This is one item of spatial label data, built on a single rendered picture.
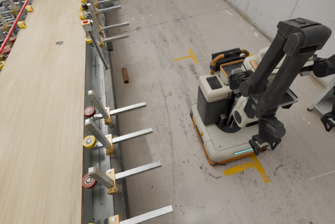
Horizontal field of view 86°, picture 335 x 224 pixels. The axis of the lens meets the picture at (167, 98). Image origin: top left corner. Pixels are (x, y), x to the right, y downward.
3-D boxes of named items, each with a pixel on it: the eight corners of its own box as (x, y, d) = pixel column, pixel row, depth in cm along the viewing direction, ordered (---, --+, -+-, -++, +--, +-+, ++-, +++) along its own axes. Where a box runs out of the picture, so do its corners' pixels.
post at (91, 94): (115, 126, 152) (92, 89, 115) (116, 129, 150) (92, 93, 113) (111, 127, 152) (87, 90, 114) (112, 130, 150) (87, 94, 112)
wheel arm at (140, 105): (145, 104, 147) (145, 101, 144) (146, 107, 145) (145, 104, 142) (92, 118, 143) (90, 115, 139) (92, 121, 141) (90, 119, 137)
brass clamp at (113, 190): (117, 170, 115) (114, 167, 111) (119, 192, 107) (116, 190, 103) (107, 173, 114) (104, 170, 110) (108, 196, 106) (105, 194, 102)
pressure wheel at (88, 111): (94, 124, 137) (87, 116, 128) (87, 120, 140) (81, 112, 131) (101, 116, 141) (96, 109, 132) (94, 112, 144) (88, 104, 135)
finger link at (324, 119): (341, 131, 97) (345, 117, 93) (330, 136, 96) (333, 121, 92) (329, 125, 103) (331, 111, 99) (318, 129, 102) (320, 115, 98)
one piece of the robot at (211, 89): (194, 113, 210) (198, 56, 145) (238, 102, 215) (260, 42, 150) (205, 138, 189) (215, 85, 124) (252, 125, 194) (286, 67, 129)
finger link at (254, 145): (269, 156, 91) (269, 140, 87) (256, 160, 90) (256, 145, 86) (259, 148, 97) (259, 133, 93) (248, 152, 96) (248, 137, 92)
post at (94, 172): (122, 188, 122) (94, 165, 85) (123, 193, 120) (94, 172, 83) (117, 189, 122) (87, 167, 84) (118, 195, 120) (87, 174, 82)
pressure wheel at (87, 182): (92, 194, 107) (83, 190, 98) (87, 183, 111) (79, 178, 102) (104, 185, 109) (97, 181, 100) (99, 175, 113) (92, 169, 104)
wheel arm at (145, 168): (160, 162, 116) (159, 159, 112) (161, 167, 114) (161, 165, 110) (93, 182, 111) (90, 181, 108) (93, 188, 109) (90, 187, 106)
